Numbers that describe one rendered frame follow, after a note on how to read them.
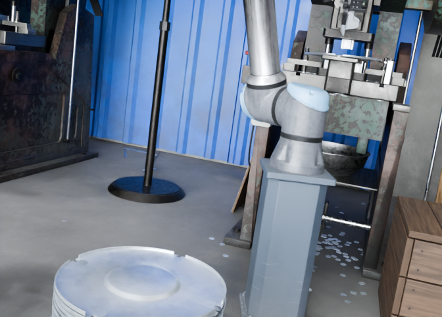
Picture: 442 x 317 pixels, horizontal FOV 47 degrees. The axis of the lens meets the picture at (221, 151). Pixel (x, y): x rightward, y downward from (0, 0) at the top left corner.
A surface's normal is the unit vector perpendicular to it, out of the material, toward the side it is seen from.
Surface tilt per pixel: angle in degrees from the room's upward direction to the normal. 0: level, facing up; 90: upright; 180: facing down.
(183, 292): 0
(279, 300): 90
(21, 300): 0
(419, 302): 90
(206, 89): 90
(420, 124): 90
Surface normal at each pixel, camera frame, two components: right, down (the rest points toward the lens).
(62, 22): -0.27, -0.14
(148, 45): -0.29, 0.14
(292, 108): -0.73, 0.03
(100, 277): 0.13, -0.97
